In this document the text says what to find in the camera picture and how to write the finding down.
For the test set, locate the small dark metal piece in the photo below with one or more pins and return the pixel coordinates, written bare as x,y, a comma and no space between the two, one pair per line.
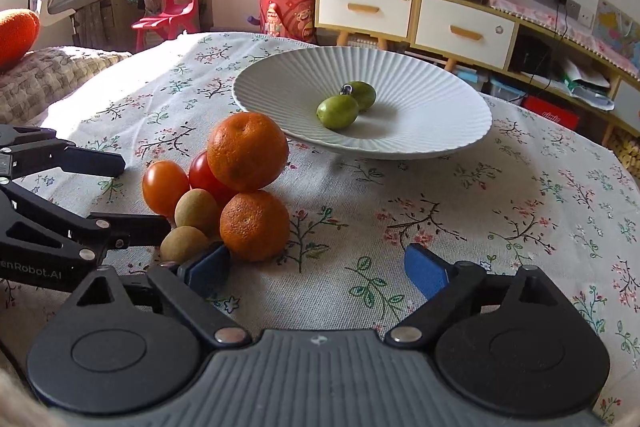
345,90

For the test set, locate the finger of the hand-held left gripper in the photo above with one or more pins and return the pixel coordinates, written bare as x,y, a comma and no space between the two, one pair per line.
90,163
135,229

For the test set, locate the red plastic child chair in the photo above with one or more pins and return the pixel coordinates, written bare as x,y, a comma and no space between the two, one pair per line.
172,2

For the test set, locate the red printed gift box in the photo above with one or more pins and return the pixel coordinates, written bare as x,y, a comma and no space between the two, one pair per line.
287,14

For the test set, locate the orange cherry tomato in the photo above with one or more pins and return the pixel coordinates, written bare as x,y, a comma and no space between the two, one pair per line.
165,188

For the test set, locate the orange plush cushion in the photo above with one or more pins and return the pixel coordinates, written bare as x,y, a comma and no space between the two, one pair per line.
15,37

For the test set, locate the large mandarin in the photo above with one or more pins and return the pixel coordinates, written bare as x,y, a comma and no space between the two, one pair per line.
247,151

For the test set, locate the red cherry tomato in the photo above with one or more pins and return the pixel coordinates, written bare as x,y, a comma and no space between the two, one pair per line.
201,179

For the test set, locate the wooden drawer cabinet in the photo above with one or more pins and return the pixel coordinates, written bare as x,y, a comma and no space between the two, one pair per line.
465,32

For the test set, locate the floral tablecloth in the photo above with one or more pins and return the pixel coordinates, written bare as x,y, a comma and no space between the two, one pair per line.
450,217

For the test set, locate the long low wooden shelf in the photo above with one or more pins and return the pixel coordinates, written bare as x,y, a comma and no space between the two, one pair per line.
595,57

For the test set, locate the pink lace cloth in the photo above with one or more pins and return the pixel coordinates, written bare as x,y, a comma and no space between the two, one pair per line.
545,23

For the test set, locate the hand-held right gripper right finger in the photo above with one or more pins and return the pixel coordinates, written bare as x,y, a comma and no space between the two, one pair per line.
425,271

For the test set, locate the white ribbed plate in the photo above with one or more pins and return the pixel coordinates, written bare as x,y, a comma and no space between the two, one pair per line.
415,107

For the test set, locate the green jujube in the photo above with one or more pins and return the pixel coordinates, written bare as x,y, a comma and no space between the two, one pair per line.
337,112
365,94

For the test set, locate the small mandarin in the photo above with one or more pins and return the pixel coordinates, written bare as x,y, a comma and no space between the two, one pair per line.
255,225

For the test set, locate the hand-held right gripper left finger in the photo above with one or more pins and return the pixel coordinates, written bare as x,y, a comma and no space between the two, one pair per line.
206,268

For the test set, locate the brown longan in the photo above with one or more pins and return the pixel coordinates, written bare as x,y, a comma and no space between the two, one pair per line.
196,211
180,243

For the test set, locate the map poster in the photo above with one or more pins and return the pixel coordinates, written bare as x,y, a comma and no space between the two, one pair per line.
617,29

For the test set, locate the beige knitted blanket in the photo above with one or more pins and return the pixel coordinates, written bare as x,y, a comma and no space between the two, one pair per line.
45,77

